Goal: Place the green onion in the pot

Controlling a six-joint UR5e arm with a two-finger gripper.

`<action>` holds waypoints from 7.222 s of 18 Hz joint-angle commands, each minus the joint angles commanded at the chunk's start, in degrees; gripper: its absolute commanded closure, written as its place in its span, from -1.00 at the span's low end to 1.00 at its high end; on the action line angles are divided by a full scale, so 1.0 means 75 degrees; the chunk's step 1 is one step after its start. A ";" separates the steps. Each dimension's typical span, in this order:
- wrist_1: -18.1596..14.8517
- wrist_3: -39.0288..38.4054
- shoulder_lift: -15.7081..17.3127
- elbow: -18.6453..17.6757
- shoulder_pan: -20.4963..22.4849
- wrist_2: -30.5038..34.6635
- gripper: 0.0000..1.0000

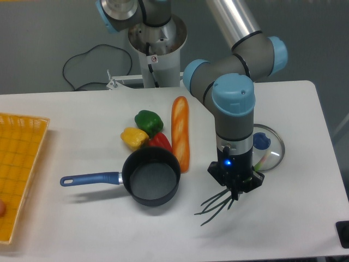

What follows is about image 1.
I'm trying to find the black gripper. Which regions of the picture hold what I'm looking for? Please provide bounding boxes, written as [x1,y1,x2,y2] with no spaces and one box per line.
[208,141,264,201]

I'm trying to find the green onion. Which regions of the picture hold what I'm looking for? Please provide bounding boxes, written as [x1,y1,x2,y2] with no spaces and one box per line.
[194,148,271,227]

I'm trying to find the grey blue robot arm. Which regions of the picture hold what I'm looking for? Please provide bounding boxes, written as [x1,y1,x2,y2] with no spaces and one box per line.
[96,1,288,202]

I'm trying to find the glass lid blue knob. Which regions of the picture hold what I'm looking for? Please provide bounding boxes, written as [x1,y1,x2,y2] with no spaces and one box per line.
[252,123,286,172]

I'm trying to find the red bell pepper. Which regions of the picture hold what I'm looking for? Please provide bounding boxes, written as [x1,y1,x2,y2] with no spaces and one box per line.
[148,132,172,152]

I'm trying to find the baguette bread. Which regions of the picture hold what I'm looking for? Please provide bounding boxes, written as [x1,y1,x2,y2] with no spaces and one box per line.
[171,96,190,173]

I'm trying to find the green bell pepper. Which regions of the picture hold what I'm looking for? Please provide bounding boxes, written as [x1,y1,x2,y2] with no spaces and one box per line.
[134,110,164,138]

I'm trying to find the yellow bell pepper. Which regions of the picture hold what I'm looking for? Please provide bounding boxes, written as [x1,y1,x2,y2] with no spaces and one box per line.
[120,127,149,151]

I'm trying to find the black corner object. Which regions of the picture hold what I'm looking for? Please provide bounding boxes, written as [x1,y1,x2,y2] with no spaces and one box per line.
[335,221,349,249]

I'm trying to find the yellow woven basket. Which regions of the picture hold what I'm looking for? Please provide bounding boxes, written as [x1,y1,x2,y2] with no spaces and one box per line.
[1,112,50,245]

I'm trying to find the black pot blue handle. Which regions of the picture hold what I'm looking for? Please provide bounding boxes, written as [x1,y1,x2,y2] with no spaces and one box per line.
[60,147,181,207]

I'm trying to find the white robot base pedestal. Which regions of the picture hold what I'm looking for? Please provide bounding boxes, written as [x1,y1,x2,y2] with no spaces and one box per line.
[128,15,187,88]

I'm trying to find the metal table clamp bracket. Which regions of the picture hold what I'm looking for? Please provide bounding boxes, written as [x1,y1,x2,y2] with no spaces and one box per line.
[106,70,144,90]

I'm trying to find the black cable on floor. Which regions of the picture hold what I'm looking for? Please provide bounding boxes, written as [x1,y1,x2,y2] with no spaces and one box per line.
[62,44,133,91]

